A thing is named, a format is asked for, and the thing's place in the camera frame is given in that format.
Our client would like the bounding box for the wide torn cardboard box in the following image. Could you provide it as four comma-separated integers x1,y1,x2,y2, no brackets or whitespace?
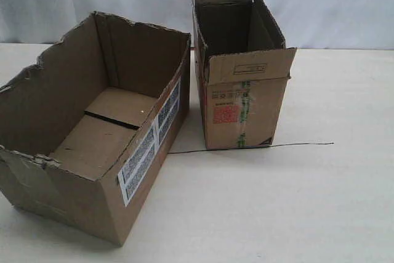
1,12,191,246

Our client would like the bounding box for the tall narrow cardboard box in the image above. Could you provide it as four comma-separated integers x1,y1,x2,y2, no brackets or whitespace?
191,0,296,150

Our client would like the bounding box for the thin black line marker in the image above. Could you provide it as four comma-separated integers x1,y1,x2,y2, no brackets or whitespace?
168,142,335,155

